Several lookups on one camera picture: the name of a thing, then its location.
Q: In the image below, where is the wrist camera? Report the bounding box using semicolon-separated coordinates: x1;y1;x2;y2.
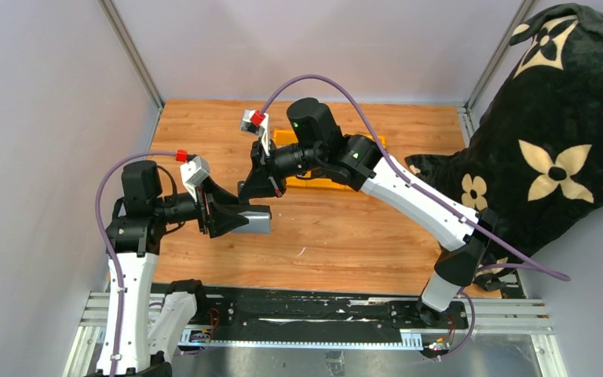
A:
239;110;271;156
180;156;210;202

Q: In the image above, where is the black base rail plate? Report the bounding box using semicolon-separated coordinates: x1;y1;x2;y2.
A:
159;285;470;346

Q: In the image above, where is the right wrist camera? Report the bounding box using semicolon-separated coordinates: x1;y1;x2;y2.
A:
239;110;271;156

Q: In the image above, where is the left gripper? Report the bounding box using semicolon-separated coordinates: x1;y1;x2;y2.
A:
154;176;249;236

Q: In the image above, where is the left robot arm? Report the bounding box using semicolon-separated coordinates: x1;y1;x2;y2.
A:
94;154;271;376

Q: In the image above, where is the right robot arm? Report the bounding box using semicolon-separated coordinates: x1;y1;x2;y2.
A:
238;97;497;328

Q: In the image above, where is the yellow three-compartment bin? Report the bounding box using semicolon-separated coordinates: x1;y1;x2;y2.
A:
272;130;386;192

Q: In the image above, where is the black floral blanket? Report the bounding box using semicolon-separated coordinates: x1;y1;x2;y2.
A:
405;3;603;291

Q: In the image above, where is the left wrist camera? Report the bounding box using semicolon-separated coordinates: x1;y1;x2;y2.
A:
180;156;210;202

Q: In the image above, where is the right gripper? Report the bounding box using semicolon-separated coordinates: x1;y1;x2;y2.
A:
239;137;324;201

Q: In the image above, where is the black leather card holder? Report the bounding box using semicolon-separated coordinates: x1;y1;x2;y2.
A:
232;205;272;234

